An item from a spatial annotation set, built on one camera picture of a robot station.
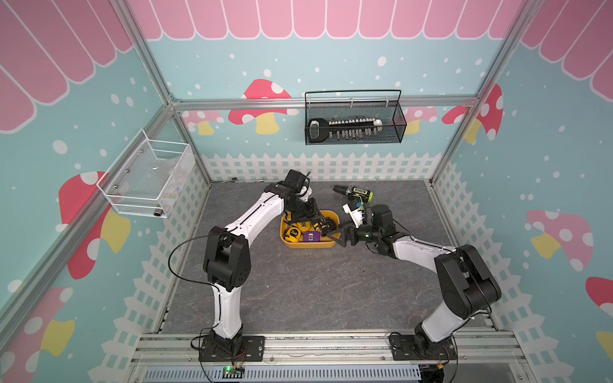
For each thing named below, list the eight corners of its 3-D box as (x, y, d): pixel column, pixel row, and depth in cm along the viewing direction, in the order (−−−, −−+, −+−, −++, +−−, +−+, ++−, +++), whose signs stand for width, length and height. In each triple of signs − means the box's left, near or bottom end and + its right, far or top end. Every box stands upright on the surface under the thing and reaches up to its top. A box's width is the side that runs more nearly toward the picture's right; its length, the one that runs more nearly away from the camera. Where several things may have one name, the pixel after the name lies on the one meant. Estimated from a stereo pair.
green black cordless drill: (330, 198, 117) (331, 190, 112) (334, 189, 121) (335, 181, 116) (370, 208, 113) (372, 200, 108) (372, 199, 117) (375, 191, 112)
